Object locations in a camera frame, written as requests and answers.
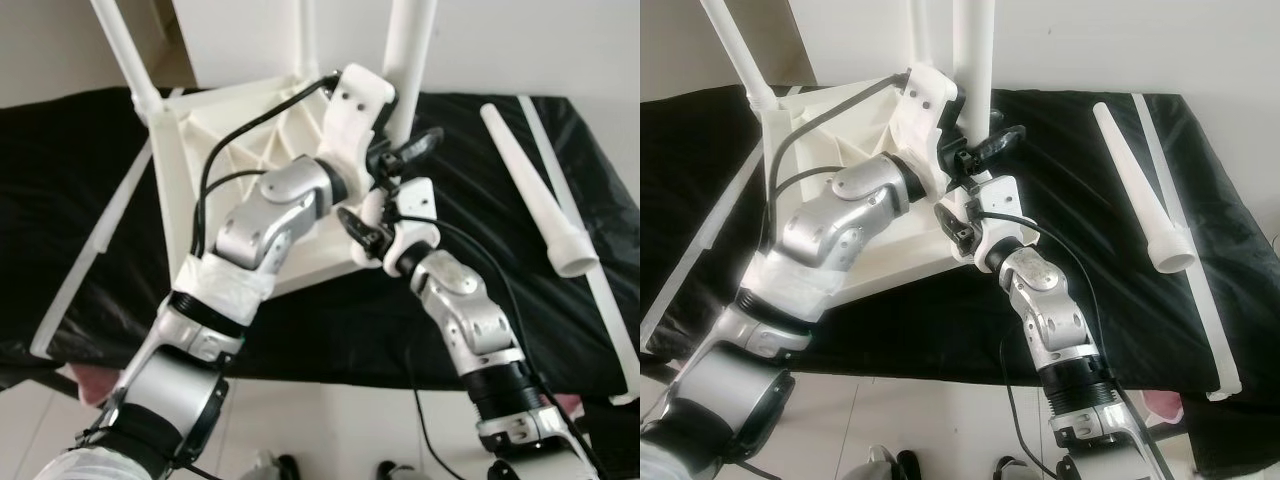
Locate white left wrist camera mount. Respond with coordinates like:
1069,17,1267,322
320,65,396,191
895,65,963,186

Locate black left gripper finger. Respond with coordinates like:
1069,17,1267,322
975,124,1027,166
395,127,444,169

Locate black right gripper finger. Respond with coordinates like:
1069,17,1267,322
934,196,979,251
338,206,388,253

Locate long white plastic strip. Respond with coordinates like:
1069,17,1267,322
1133,95,1243,401
640,145,766,351
30,140,156,359
517,95,641,406

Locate white tapered table leg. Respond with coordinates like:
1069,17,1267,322
700,0,776,111
910,0,936,73
480,103,599,278
383,0,439,146
1092,103,1198,274
298,0,321,81
90,0,163,119
950,0,996,136

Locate black table cloth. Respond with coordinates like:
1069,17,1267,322
640,85,1280,471
0,88,641,401

